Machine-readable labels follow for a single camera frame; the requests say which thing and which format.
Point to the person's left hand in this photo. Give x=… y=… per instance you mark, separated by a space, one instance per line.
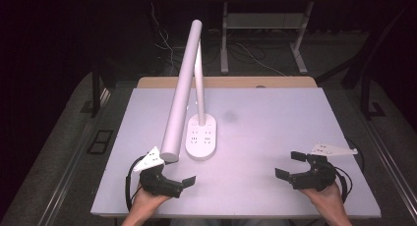
x=146 y=203

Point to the white desk lamp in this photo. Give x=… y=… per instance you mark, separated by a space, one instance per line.
x=182 y=88

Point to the black metal stand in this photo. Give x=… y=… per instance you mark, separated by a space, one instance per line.
x=367 y=95
x=96 y=91

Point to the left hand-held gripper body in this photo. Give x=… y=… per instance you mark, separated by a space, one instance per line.
x=157 y=183

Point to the grey metal frame desk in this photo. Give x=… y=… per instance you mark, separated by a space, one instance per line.
x=265 y=20

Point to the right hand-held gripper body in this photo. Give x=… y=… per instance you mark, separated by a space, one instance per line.
x=316 y=178

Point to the person's right hand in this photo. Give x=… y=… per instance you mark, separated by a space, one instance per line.
x=327 y=199

